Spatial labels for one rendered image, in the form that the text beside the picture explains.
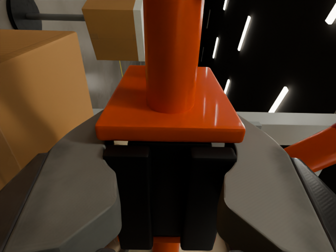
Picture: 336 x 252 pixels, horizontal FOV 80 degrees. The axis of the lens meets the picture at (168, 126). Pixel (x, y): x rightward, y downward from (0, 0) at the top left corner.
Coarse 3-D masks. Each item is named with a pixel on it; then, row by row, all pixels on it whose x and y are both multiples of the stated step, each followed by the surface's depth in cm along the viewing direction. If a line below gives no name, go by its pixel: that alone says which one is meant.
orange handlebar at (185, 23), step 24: (144, 0) 7; (168, 0) 6; (192, 0) 6; (144, 24) 7; (168, 24) 7; (192, 24) 7; (144, 48) 8; (168, 48) 7; (192, 48) 7; (168, 72) 8; (192, 72) 8; (168, 96) 8; (192, 96) 9
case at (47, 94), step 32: (0, 32) 26; (32, 32) 26; (64, 32) 27; (0, 64) 16; (32, 64) 19; (64, 64) 25; (0, 96) 16; (32, 96) 19; (64, 96) 25; (0, 128) 16; (32, 128) 19; (64, 128) 25; (0, 160) 16
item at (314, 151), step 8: (328, 128) 13; (312, 136) 13; (320, 136) 13; (328, 136) 13; (296, 144) 14; (304, 144) 13; (312, 144) 13; (320, 144) 13; (328, 144) 12; (288, 152) 14; (296, 152) 13; (304, 152) 13; (312, 152) 13; (320, 152) 13; (328, 152) 12; (304, 160) 13; (312, 160) 13; (320, 160) 13; (328, 160) 13; (312, 168) 13; (320, 168) 13
